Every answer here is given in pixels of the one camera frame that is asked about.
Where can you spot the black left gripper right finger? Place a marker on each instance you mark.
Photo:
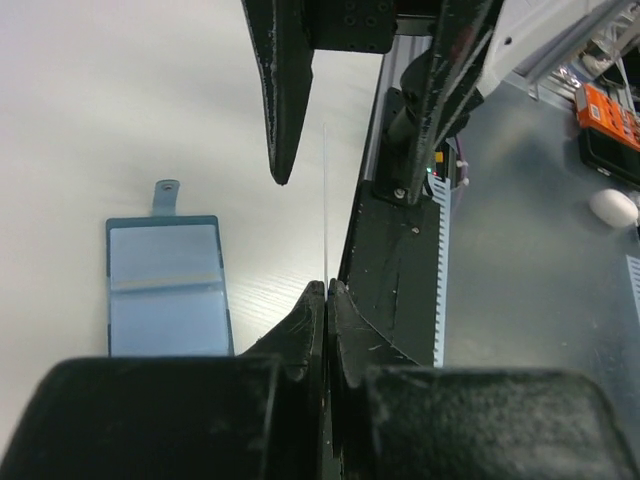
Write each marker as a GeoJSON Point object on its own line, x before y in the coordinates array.
{"type": "Point", "coordinates": [395, 419]}

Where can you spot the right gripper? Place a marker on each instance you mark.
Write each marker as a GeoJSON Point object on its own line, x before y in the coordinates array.
{"type": "Point", "coordinates": [284, 34]}

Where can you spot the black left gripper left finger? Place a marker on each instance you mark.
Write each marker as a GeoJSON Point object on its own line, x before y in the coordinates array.
{"type": "Point", "coordinates": [258, 415]}

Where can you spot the blue card holder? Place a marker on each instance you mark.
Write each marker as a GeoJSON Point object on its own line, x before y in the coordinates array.
{"type": "Point", "coordinates": [166, 283]}

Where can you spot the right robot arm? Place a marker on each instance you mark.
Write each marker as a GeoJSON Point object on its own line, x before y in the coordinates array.
{"type": "Point", "coordinates": [522, 28]}

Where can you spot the orange device on bench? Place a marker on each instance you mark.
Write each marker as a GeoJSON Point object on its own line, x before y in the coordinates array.
{"type": "Point", "coordinates": [609, 135]}

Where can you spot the white round object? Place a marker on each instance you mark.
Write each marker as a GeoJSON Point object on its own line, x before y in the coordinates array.
{"type": "Point", "coordinates": [614, 208]}

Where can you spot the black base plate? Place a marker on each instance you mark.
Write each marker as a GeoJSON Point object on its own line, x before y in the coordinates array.
{"type": "Point", "coordinates": [390, 257]}

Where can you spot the grey slotted cable duct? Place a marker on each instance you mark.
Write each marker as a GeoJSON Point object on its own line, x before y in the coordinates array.
{"type": "Point", "coordinates": [442, 197]}

